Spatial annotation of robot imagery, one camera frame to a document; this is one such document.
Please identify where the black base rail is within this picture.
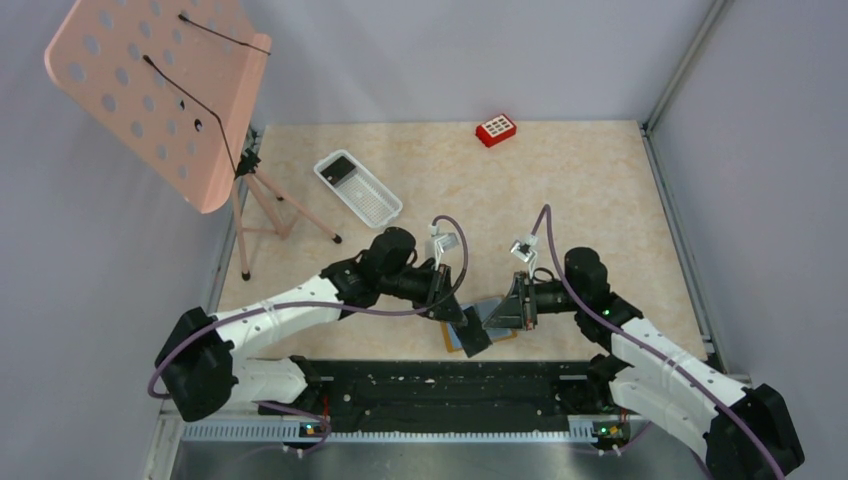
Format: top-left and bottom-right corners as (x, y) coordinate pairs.
(290, 357), (626, 434)

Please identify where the red box with grid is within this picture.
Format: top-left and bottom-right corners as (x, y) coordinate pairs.
(475, 113), (518, 148)

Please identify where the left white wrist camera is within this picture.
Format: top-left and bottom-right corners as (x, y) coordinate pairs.
(424, 225), (460, 268)

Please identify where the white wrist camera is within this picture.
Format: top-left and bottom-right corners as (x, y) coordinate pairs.
(424, 225), (460, 268)
(510, 234), (538, 269)

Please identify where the aluminium frame rail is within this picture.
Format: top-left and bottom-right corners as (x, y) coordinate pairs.
(640, 1), (733, 337)

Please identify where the pink perforated music stand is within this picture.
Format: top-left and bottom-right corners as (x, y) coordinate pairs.
(44, 0), (344, 282)

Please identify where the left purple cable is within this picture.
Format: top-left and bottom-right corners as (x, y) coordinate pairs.
(146, 215), (470, 458)

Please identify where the black card in basket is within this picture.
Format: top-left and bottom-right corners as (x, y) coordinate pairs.
(320, 155), (356, 186)

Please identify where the white plastic basket tray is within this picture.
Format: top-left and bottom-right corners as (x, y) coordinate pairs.
(313, 149), (403, 230)

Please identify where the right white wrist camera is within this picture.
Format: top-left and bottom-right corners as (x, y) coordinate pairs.
(510, 234), (538, 269)

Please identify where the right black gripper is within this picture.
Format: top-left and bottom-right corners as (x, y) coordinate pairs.
(483, 270), (585, 330)

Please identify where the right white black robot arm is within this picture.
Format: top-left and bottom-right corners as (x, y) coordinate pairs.
(483, 241), (806, 479)

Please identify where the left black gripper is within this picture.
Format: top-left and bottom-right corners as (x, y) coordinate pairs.
(380, 261), (468, 326)

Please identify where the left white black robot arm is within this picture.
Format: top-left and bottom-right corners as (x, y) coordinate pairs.
(148, 224), (468, 422)

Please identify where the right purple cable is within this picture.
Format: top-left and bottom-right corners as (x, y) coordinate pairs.
(529, 204), (790, 480)

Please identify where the purple cable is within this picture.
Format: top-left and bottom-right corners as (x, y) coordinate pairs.
(529, 204), (790, 480)
(146, 215), (470, 458)

